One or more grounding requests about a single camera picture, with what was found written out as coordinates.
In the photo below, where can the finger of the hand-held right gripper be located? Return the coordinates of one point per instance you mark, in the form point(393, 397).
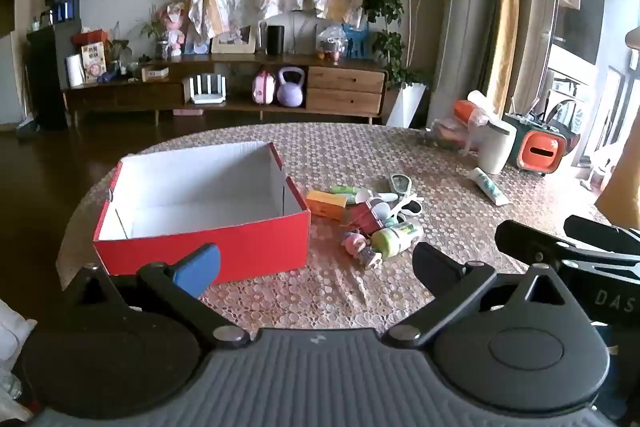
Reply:
point(600, 234)
point(530, 242)

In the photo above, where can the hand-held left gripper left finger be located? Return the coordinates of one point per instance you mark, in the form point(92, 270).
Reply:
point(197, 269)

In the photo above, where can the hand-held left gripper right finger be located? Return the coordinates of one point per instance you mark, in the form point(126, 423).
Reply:
point(432, 264)

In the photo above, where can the green bottle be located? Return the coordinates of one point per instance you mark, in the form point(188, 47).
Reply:
point(395, 239)

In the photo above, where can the white sunglasses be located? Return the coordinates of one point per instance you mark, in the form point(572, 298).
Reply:
point(407, 207)

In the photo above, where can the red cardboard box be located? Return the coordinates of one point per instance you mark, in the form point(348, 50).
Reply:
point(260, 247)

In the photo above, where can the small toy figurine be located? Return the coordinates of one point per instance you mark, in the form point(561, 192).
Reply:
point(356, 244)

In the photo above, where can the clear jar with grey lid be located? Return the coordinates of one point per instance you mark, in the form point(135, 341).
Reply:
point(365, 218)

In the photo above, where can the pale green glasses case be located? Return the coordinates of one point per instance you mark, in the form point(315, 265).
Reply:
point(401, 184)

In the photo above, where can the white tube with sticker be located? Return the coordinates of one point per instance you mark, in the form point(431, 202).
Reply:
point(370, 194)

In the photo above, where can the green tube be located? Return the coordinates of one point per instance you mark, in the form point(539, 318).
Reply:
point(342, 189)

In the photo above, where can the yellow small box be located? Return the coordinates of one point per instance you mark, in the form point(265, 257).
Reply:
point(325, 204)

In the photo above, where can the toothpaste tube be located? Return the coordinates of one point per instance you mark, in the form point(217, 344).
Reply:
point(490, 187)

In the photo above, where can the green orange storage box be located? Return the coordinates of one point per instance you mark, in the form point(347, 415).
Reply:
point(540, 152)

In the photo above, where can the white kettle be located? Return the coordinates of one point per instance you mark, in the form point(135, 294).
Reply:
point(497, 147)

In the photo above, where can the clear plastic bag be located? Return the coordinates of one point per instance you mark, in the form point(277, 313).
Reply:
point(447, 134)

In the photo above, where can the pink flat box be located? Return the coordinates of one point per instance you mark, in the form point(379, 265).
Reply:
point(188, 112)

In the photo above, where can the white planter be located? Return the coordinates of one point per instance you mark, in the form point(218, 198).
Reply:
point(406, 107)

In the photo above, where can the white router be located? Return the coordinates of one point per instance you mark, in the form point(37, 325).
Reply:
point(205, 89)

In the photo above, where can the pink toy case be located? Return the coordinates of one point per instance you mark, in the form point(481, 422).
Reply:
point(264, 89)

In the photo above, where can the white cloth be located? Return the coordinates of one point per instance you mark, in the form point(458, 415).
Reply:
point(12, 337)

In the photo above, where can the wooden TV cabinet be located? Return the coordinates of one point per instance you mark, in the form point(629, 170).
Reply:
point(340, 89)

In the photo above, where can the purple kettlebell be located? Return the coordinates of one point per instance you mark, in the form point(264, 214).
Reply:
point(290, 92)

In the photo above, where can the small cardboard box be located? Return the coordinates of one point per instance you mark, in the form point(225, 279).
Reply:
point(155, 73)

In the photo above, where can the printed snack box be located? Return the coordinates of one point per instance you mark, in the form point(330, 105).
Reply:
point(93, 63)

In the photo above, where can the paper towel roll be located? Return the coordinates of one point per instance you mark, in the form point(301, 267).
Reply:
point(75, 71)

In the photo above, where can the blue printed bag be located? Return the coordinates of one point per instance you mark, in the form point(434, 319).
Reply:
point(359, 42)

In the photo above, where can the yellow curtain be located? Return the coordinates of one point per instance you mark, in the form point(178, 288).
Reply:
point(510, 7)

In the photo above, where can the pink doll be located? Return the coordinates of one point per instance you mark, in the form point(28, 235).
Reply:
point(175, 32)

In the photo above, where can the black speaker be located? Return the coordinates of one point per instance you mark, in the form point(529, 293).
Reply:
point(274, 39)

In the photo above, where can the white standing air conditioner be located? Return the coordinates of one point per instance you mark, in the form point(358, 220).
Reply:
point(465, 7)

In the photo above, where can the black cabinet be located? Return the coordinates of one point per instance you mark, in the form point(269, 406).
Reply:
point(47, 77)

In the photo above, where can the small potted plant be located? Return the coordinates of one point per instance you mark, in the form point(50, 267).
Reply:
point(152, 29)

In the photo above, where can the plastic bag with fruit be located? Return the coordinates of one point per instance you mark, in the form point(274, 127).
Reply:
point(332, 39)

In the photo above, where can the tall green potted plant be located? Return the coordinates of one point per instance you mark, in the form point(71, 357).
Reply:
point(387, 7)

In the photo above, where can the black appliance with blue lights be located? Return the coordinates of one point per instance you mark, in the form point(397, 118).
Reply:
point(62, 4)

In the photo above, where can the wooden picture frame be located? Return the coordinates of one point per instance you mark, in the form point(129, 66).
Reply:
point(232, 44)

